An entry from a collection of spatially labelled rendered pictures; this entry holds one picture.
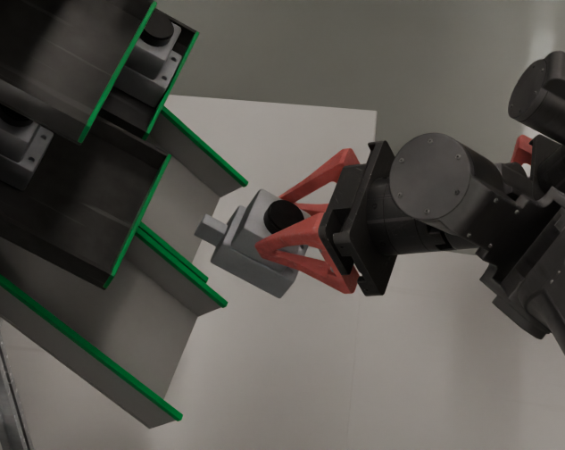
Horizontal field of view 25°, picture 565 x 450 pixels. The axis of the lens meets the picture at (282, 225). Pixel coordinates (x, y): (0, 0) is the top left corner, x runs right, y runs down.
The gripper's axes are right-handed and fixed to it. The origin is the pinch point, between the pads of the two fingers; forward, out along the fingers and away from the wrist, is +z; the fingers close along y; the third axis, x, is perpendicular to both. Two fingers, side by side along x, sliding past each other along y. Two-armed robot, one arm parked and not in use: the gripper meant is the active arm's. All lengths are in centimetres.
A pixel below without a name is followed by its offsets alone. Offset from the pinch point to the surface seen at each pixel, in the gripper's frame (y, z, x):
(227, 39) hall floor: -149, 106, 80
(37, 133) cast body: -0.1, 15.6, -12.3
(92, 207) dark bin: 1.3, 13.9, -5.4
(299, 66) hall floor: -146, 90, 88
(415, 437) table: -7.8, 5.2, 37.5
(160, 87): -11.6, 12.4, -6.5
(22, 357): -4.6, 42.0, 19.1
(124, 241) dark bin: 3.1, 11.3, -3.1
